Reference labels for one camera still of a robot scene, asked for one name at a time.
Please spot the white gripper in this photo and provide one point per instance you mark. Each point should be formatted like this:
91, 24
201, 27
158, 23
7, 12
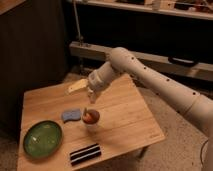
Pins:
94, 82

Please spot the green ceramic bowl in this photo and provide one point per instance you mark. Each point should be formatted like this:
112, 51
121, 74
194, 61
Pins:
42, 139

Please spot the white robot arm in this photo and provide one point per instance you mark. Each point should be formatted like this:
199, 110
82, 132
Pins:
193, 106

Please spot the blue sponge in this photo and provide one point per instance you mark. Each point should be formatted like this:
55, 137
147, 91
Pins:
71, 115

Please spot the white cup with carrot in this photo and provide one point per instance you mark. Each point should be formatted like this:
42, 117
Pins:
90, 118

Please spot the metal pole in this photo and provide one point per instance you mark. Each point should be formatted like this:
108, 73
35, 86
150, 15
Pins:
79, 37

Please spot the wooden table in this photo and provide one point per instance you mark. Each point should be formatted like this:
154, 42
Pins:
126, 124

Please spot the grey wall rail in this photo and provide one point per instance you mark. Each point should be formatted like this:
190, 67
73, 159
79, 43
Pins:
159, 63

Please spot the black handle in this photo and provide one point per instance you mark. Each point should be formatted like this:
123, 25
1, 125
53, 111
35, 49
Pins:
182, 62

